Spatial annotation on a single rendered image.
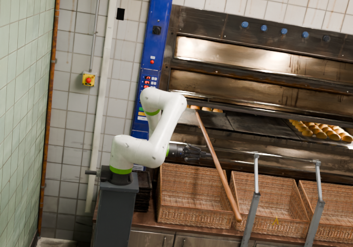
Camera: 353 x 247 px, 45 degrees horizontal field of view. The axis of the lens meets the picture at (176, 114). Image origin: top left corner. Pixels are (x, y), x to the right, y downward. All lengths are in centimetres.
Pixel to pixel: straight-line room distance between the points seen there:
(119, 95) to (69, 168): 75
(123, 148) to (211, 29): 142
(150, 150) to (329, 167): 205
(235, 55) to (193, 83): 39
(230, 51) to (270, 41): 32
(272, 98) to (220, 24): 72
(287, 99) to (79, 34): 169
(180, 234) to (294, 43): 169
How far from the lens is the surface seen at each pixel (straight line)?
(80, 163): 360
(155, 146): 222
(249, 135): 357
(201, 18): 329
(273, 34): 342
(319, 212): 332
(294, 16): 343
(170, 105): 244
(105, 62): 330
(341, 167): 394
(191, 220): 325
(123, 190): 230
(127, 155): 224
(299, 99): 358
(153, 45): 325
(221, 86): 340
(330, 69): 362
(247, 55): 339
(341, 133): 413
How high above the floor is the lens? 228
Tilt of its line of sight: 17 degrees down
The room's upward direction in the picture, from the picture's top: 10 degrees clockwise
